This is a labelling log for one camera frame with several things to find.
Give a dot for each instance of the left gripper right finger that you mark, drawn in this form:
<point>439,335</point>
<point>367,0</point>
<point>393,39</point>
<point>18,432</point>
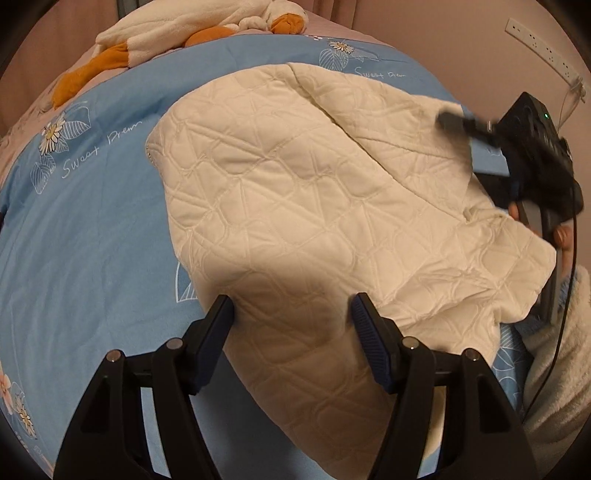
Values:
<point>482,436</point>

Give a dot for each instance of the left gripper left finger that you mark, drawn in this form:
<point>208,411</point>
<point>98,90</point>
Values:
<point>106,437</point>

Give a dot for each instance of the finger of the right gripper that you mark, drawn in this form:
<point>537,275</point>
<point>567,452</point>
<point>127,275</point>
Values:
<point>455,124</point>

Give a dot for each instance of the white quilted jacket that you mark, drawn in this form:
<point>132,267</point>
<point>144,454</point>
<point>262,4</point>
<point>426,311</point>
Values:
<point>291,188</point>

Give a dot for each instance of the right hand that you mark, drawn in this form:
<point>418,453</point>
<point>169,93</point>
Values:
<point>563,238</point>

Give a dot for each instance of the blue floral duvet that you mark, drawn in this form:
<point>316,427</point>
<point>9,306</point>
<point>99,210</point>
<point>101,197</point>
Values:
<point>86,259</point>

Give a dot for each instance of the white fluffy robe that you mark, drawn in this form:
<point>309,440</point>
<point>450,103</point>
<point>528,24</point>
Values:
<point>558,383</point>

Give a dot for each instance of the white duck plush toy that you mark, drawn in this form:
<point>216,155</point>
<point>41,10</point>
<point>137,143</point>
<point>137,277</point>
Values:
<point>160,26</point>

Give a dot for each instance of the white wall power strip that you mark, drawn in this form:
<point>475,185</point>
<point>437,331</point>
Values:
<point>548,54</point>

